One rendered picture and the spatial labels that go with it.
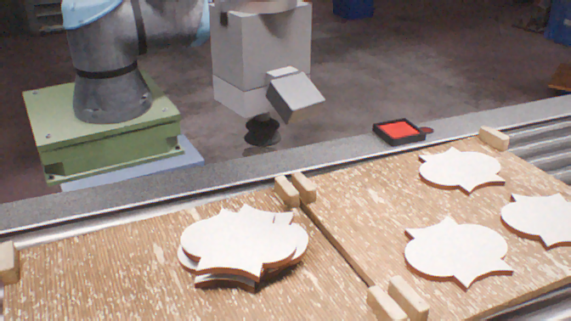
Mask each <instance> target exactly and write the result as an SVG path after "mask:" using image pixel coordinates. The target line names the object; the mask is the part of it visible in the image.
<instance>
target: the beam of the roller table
mask: <svg viewBox="0 0 571 321"><path fill-rule="evenodd" d="M569 118H571V94H569V95H564V96H560V97H555V98H550V99H542V100H537V101H533V102H528V103H524V104H514V105H510V106H506V107H501V109H496V110H488V111H483V112H478V113H474V114H469V115H461V116H457V117H451V118H446V119H442V120H437V121H429V122H424V123H420V124H415V125H416V126H417V127H430V128H432V129H433V130H434V132H433V133H427V136H426V140H424V142H420V143H414V144H406V145H402V146H398V147H394V148H392V147H391V146H390V145H389V144H387V143H386V142H384V140H383V139H382V138H380V137H379V136H378V135H377V134H375V133H374V132H370V133H366V134H361V135H357V136H352V137H346V138H339V139H334V141H329V142H324V143H320V144H311V145H306V146H302V147H297V148H293V149H284V150H279V151H275V152H270V153H266V154H260V155H253V156H248V157H243V158H239V159H233V160H226V161H221V162H217V163H212V164H206V165H202V166H194V167H189V168H184V169H180V170H176V171H170V172H162V173H157V174H153V175H149V176H143V177H139V178H135V179H130V180H126V181H120V182H116V183H108V184H103V185H99V186H93V187H89V188H85V189H77V190H72V191H66V192H62V193H57V194H49V195H44V196H40V197H36V198H30V199H25V200H17V201H13V202H9V203H3V204H0V239H1V238H6V237H9V236H14V235H18V234H25V233H30V232H35V231H39V230H43V229H47V228H54V227H58V226H63V225H67V224H72V223H76V222H83V221H87V220H92V219H96V218H100V217H108V216H113V215H116V213H121V212H125V211H132V210H137V209H142V208H145V207H150V206H157V205H161V204H166V203H170V202H174V201H179V200H187V199H190V198H195V197H199V196H202V195H207V194H216V193H219V192H223V191H228V190H232V189H239V188H244V187H248V186H252V185H257V184H261V183H268V182H273V181H274V179H275V178H276V177H281V175H285V178H290V177H291V174H292V173H293V172H300V173H302V174H306V173H310V172H318V171H322V170H326V169H331V168H335V167H339V166H346V165H352V164H355V163H360V162H364V161H371V160H375V159H380V158H383V157H388V156H393V155H400V154H404V153H409V152H412V151H417V150H422V149H428V148H431V147H435V146H439V145H442V144H448V143H452V141H456V140H460V139H463V138H470V137H473V136H477V135H478V133H479V128H480V127H483V126H487V127H491V128H493V129H495V130H496V131H499V132H507V131H511V130H515V129H520V128H525V127H531V126H536V125H540V124H545V123H548V122H554V121H560V120H565V119H569Z"/></svg>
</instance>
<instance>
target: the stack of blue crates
mask: <svg viewBox="0 0 571 321"><path fill-rule="evenodd" d="M332 4H333V14H335V15H337V16H340V17H342V18H344V19H345V20H356V19H363V18H370V17H373V12H374V8H373V5H374V0H332Z"/></svg>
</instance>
